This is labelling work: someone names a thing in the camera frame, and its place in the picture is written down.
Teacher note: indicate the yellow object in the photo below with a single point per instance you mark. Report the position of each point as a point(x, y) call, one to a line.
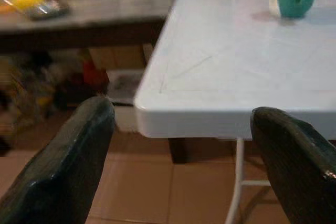
point(26, 1)

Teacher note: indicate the brown cardboard box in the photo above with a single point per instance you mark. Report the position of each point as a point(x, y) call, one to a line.
point(118, 57)

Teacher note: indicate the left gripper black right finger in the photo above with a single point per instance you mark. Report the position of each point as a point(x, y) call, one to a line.
point(299, 166)

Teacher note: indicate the grey stone counter table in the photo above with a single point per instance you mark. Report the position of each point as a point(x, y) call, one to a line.
point(78, 37)

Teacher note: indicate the red object under counter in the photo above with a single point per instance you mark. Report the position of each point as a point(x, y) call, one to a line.
point(95, 74)

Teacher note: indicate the white plastic folding table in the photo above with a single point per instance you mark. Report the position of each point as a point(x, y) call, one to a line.
point(183, 124)

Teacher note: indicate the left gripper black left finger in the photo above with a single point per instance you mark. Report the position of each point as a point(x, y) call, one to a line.
point(63, 166)

